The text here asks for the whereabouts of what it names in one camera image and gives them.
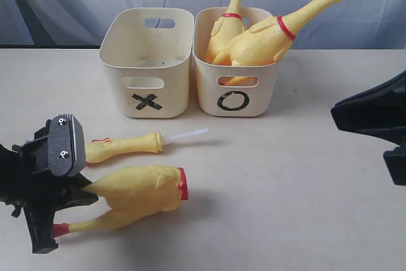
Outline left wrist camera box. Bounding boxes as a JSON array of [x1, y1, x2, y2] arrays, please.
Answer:
[[48, 114, 86, 176]]

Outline cream bin marked X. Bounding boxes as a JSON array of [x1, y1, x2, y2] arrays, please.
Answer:
[[99, 8, 194, 119]]

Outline whole yellow rubber chicken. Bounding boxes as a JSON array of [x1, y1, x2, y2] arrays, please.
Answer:
[[203, 0, 254, 87], [212, 0, 342, 66]]

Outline cream bin marked O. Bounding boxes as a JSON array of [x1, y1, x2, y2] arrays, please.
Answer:
[[192, 7, 282, 117]]

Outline headless yellow chicken body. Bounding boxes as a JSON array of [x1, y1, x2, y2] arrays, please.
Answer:
[[53, 165, 188, 237]]

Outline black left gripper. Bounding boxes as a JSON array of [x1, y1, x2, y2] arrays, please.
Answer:
[[1, 120, 98, 254]]

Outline chicken head with white tube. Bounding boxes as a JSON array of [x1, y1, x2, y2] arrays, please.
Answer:
[[85, 128, 209, 164]]

